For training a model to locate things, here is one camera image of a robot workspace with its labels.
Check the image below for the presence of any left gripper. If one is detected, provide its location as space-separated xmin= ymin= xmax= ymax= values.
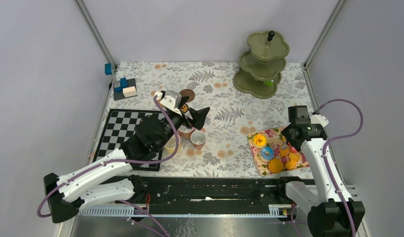
xmin=156 ymin=96 xmax=210 ymax=150

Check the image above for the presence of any pink strawberry cake slice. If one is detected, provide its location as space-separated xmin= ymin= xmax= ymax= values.
xmin=290 ymin=147 xmax=299 ymax=154

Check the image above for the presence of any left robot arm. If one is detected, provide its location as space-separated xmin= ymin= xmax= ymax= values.
xmin=41 ymin=107 xmax=210 ymax=224

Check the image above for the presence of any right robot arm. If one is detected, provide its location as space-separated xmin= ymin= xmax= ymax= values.
xmin=275 ymin=106 xmax=365 ymax=237

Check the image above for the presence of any black orange face coaster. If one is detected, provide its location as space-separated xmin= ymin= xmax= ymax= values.
xmin=180 ymin=103 xmax=189 ymax=114

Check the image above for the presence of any large pink floral mug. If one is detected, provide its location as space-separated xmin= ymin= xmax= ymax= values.
xmin=178 ymin=125 xmax=195 ymax=140

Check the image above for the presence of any square yellow cracker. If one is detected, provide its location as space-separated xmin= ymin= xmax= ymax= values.
xmin=288 ymin=153 xmax=301 ymax=162

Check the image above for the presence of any orange bear cookie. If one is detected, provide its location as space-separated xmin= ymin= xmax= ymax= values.
xmin=280 ymin=146 xmax=290 ymax=158

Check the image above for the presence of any dark brown round coaster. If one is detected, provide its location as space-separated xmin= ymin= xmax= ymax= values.
xmin=180 ymin=89 xmax=195 ymax=102

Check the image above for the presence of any floral snack tray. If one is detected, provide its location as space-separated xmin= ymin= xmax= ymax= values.
xmin=247 ymin=127 xmax=309 ymax=176

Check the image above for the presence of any small orange cookie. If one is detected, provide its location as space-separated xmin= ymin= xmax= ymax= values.
xmin=285 ymin=160 xmax=297 ymax=170

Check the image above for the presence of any floral tablecloth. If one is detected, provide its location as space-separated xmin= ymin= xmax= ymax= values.
xmin=103 ymin=62 xmax=312 ymax=178

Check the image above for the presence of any blue frosted donut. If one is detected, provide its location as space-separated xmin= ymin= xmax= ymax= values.
xmin=258 ymin=146 xmax=275 ymax=162

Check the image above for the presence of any yellow frosted donut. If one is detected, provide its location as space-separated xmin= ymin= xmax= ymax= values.
xmin=251 ymin=134 xmax=267 ymax=149

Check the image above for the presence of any yellow mug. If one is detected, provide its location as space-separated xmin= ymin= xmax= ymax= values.
xmin=164 ymin=135 xmax=182 ymax=155

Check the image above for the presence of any green three-tier serving stand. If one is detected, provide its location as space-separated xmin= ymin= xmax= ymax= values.
xmin=232 ymin=30 xmax=290 ymax=99

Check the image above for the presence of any toy block set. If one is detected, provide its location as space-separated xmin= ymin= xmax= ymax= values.
xmin=113 ymin=78 xmax=138 ymax=101

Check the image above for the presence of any black white chessboard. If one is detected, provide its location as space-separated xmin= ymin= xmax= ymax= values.
xmin=92 ymin=109 xmax=164 ymax=162

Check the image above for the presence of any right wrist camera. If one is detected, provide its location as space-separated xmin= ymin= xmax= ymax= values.
xmin=310 ymin=114 xmax=329 ymax=128

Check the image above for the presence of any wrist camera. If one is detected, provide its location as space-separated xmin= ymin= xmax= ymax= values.
xmin=154 ymin=90 xmax=189 ymax=114
xmin=310 ymin=114 xmax=329 ymax=128

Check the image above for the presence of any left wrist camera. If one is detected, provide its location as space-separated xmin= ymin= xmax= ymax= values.
xmin=154 ymin=90 xmax=189 ymax=114

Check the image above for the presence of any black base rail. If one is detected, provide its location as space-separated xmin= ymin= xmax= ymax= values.
xmin=105 ymin=176 xmax=320 ymax=216

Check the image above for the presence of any blue clip on frame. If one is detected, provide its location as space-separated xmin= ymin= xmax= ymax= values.
xmin=105 ymin=63 xmax=113 ymax=76

